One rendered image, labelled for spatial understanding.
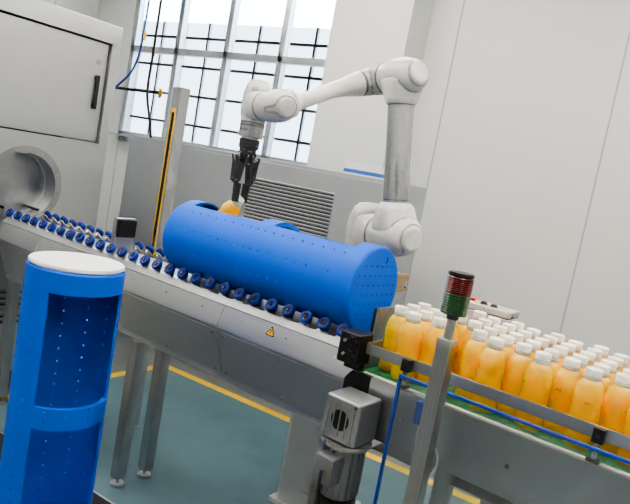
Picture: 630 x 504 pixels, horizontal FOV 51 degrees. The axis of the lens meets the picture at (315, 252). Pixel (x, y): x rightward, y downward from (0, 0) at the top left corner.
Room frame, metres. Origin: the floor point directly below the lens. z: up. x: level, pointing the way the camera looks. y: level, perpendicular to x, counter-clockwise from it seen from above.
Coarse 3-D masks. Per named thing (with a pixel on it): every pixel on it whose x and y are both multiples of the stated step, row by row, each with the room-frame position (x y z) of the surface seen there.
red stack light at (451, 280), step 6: (450, 276) 1.51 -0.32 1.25; (450, 282) 1.51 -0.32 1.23; (456, 282) 1.50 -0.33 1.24; (462, 282) 1.49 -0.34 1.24; (468, 282) 1.50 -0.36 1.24; (444, 288) 1.53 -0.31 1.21; (450, 288) 1.50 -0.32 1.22; (456, 288) 1.49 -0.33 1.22; (462, 288) 1.49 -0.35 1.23; (468, 288) 1.50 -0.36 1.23; (456, 294) 1.49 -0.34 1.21; (462, 294) 1.49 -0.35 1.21; (468, 294) 1.50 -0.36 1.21
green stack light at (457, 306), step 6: (444, 294) 1.52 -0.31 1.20; (450, 294) 1.50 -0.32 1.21; (444, 300) 1.51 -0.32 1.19; (450, 300) 1.50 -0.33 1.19; (456, 300) 1.49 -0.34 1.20; (462, 300) 1.49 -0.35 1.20; (468, 300) 1.50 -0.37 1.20; (444, 306) 1.51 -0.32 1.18; (450, 306) 1.50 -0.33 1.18; (456, 306) 1.49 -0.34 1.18; (462, 306) 1.49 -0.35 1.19; (468, 306) 1.51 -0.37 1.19; (444, 312) 1.50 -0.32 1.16; (450, 312) 1.50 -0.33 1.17; (456, 312) 1.49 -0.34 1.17; (462, 312) 1.49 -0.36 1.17
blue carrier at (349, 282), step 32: (192, 224) 2.40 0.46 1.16; (224, 224) 2.33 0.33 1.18; (256, 224) 2.28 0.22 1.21; (288, 224) 2.32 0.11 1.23; (192, 256) 2.37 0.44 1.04; (224, 256) 2.27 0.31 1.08; (256, 256) 2.19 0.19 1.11; (288, 256) 2.12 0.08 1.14; (320, 256) 2.06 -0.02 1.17; (352, 256) 2.01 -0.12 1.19; (384, 256) 2.08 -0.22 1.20; (256, 288) 2.21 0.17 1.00; (288, 288) 2.10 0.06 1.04; (320, 288) 2.02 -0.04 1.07; (352, 288) 1.96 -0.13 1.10; (384, 288) 2.12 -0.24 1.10; (352, 320) 1.99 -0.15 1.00
